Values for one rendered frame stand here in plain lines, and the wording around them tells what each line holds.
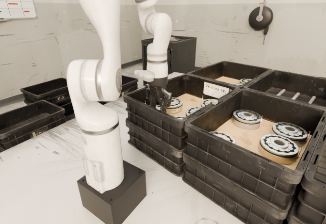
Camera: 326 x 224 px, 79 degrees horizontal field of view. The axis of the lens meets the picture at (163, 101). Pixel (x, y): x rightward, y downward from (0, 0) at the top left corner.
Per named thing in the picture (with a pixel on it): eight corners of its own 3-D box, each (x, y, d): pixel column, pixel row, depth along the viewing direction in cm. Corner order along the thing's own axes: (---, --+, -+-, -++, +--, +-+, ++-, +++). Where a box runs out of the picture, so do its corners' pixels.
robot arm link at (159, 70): (133, 76, 70) (131, 58, 68) (157, 70, 77) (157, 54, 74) (148, 83, 64) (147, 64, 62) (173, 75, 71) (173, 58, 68)
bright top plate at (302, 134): (300, 144, 61) (300, 142, 60) (267, 130, 68) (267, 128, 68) (312, 132, 66) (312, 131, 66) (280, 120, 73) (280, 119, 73)
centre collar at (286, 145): (285, 151, 57) (285, 150, 56) (267, 144, 60) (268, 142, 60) (290, 144, 60) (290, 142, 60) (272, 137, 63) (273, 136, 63)
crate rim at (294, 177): (298, 187, 40) (301, 178, 39) (181, 130, 59) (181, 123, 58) (328, 117, 66) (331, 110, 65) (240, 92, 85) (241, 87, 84)
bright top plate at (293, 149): (292, 161, 54) (293, 160, 53) (254, 145, 60) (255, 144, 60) (301, 145, 60) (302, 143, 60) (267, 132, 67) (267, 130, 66)
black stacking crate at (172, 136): (184, 94, 107) (185, 74, 103) (236, 112, 89) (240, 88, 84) (123, 121, 81) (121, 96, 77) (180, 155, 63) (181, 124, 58)
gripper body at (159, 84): (172, 73, 71) (172, 97, 75) (157, 68, 77) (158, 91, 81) (156, 78, 66) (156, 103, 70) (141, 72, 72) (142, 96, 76)
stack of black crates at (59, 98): (50, 142, 179) (36, 96, 160) (33, 132, 194) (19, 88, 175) (87, 123, 209) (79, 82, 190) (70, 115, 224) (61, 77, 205)
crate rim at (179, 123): (185, 77, 104) (185, 73, 103) (240, 92, 85) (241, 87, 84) (121, 100, 77) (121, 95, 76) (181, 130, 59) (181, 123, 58)
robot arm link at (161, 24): (174, 62, 68) (158, 57, 74) (176, 12, 61) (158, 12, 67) (158, 65, 64) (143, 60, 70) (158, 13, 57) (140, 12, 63)
